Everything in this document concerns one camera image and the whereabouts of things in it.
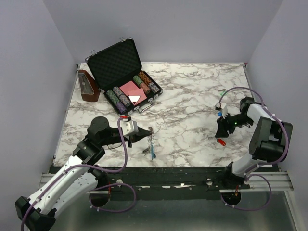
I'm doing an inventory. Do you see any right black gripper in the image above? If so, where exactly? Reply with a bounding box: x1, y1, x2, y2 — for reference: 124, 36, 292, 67
215, 111, 254, 138

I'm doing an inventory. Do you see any blue silver carabiner keyring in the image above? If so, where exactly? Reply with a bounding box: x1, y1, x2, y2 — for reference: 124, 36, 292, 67
148, 127, 156, 160

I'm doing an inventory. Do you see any red key tag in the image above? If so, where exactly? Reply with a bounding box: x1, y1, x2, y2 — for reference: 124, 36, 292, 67
217, 138, 226, 146

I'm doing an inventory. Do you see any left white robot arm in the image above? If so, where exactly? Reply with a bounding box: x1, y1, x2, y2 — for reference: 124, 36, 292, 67
15, 116, 151, 230

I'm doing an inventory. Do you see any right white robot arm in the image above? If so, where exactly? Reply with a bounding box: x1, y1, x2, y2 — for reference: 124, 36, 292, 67
215, 97, 293, 189

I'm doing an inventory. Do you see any green key tag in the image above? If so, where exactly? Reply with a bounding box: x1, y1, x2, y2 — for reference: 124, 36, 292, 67
219, 89, 228, 97

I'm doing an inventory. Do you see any white dealer button card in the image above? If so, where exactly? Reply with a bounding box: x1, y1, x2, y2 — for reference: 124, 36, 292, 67
128, 95, 140, 105

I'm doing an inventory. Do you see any red playing card deck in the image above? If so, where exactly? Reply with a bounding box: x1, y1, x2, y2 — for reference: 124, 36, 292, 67
120, 81, 147, 106

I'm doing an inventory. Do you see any brown wooden metronome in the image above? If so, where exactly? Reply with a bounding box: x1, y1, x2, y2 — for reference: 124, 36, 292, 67
77, 70, 100, 102

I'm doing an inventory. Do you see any black poker chip case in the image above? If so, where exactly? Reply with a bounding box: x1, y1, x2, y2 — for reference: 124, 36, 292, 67
85, 38, 163, 115

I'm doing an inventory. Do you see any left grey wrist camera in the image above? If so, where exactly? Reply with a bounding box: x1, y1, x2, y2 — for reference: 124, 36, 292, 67
121, 120, 138, 136

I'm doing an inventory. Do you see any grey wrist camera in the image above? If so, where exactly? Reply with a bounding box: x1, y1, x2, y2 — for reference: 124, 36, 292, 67
121, 120, 138, 136
215, 103, 228, 119

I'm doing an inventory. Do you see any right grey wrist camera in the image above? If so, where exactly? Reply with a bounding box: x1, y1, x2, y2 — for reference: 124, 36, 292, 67
215, 103, 228, 119

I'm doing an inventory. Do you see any black mounting rail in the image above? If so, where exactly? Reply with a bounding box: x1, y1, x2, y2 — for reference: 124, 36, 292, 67
48, 166, 251, 201

